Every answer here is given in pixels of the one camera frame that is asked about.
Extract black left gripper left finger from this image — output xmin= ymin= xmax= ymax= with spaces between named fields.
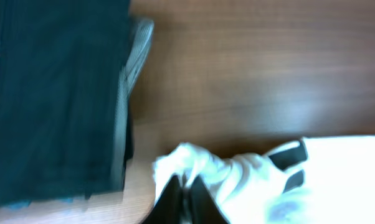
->
xmin=141 ymin=175 xmax=183 ymax=224

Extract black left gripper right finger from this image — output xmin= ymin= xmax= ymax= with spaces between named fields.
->
xmin=188 ymin=176 xmax=228 ymax=224

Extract white Puma t-shirt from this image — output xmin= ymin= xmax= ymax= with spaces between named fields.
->
xmin=153 ymin=136 xmax=375 ymax=224

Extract folded blue jeans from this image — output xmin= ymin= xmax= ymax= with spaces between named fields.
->
xmin=4 ymin=197 xmax=80 ymax=210

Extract folded grey garment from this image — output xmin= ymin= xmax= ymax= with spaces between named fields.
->
xmin=111 ymin=16 xmax=154 ymax=191

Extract folded dark navy garment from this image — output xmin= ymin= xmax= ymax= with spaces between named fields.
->
xmin=0 ymin=0 xmax=131 ymax=207

